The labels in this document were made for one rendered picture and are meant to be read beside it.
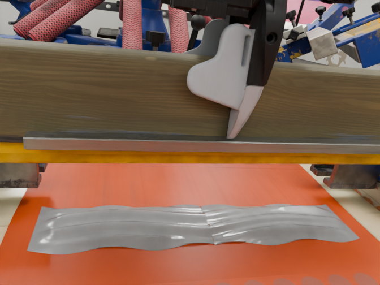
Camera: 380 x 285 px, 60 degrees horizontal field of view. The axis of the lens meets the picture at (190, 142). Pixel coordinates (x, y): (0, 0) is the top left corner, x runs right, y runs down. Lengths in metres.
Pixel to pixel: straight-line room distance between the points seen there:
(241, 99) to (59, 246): 0.22
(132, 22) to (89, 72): 0.63
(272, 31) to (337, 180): 0.29
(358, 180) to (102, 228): 0.34
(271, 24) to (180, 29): 0.66
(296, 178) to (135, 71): 0.35
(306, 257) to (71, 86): 0.28
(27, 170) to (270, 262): 0.27
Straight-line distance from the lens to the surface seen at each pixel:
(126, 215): 0.37
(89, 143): 0.27
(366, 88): 0.35
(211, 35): 0.31
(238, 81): 0.26
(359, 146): 0.35
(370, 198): 0.54
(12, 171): 0.39
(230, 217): 0.40
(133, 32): 0.86
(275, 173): 0.53
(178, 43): 0.86
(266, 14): 0.24
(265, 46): 0.24
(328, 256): 0.40
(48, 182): 0.45
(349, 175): 0.49
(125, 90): 0.26
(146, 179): 0.45
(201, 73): 0.25
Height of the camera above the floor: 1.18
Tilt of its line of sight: 23 degrees down
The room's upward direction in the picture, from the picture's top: 8 degrees clockwise
